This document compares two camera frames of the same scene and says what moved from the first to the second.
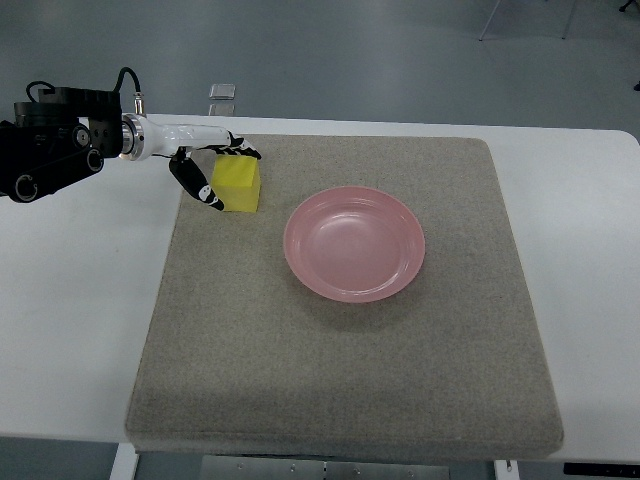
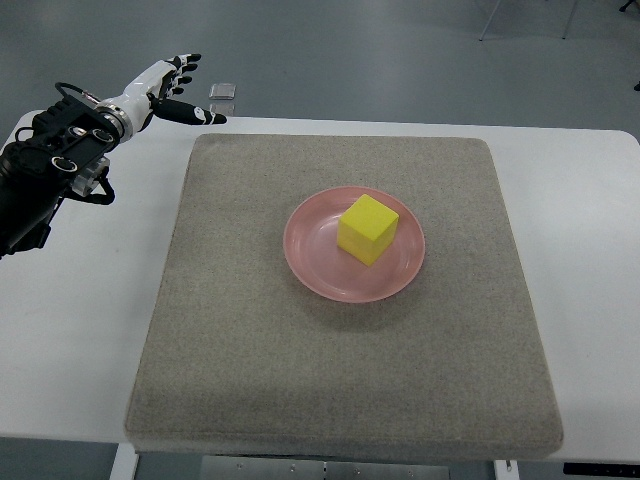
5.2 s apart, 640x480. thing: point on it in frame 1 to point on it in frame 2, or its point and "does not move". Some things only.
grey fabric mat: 240,358 does not move
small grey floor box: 222,91 does not move
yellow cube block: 236,181 to 367,229
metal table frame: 259,467 does not move
